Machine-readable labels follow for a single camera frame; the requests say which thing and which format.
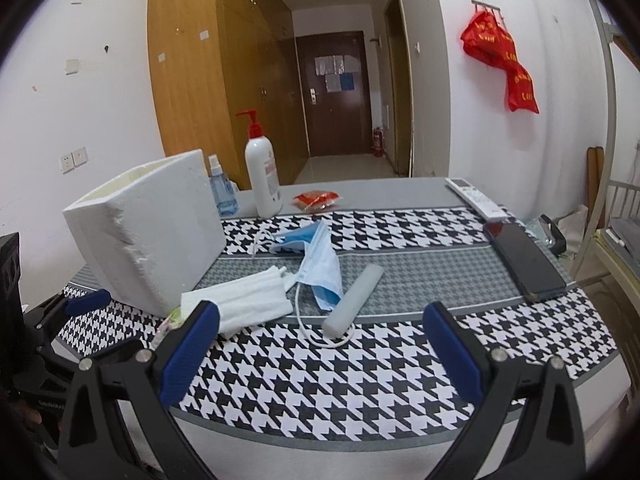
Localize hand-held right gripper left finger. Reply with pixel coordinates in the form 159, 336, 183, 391
59, 300, 221, 480

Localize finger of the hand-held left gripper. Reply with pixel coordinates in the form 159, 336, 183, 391
35, 332, 101, 368
24, 288, 112, 333

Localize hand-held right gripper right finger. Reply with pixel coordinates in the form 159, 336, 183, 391
422, 301, 591, 480

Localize green printed packet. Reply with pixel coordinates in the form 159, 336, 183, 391
156, 306, 190, 348

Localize white paper tissue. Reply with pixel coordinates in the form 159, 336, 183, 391
180, 265, 293, 339

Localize white foam box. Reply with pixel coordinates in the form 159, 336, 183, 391
62, 149, 227, 317

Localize grey cylindrical tube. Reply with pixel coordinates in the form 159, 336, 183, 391
321, 263, 386, 337

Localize light blue face mask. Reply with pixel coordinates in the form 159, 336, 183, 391
294, 222, 357, 349

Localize houndstooth tablecloth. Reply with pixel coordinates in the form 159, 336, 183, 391
55, 205, 621, 453

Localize black smartphone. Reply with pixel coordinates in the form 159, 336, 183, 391
482, 222, 567, 303

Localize white remote control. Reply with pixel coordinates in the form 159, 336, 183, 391
445, 177, 510, 221

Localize blue spray bottle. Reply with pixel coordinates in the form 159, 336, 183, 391
206, 154, 240, 217

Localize white plastic bag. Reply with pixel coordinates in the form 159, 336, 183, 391
555, 205, 591, 261

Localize white pump lotion bottle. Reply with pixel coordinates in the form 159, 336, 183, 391
235, 109, 284, 219

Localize red snack packet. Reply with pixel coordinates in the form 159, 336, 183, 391
292, 190, 342, 212

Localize wooden boards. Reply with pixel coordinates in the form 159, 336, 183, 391
586, 146, 607, 211

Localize dark brown door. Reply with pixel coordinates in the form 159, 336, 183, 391
295, 31, 373, 158

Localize wooden wardrobe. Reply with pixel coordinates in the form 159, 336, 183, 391
146, 0, 308, 191

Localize red plastic bag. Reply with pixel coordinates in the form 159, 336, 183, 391
502, 62, 540, 114
460, 11, 518, 68

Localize white paper notice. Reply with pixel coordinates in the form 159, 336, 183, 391
315, 55, 347, 92

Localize white metal bunk bed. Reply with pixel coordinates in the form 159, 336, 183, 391
582, 0, 640, 286

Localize white wall socket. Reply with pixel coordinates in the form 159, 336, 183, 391
60, 146, 88, 175

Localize wooden side door frame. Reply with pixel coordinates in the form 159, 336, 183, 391
382, 0, 415, 177

